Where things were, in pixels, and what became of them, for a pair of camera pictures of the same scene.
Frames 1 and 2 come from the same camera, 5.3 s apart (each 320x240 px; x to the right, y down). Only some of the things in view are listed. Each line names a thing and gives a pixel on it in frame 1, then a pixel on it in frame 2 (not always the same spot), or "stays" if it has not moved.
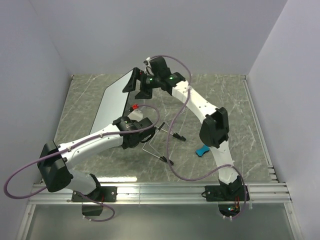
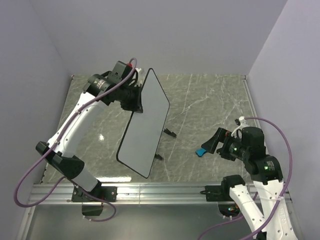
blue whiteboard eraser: [203, 149] stays
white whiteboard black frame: [112, 104] to [140, 142]
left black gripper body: [134, 144] to [130, 97]
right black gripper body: [148, 81] to [234, 145]
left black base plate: [102, 193] stays
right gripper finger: [145, 93] to [226, 154]
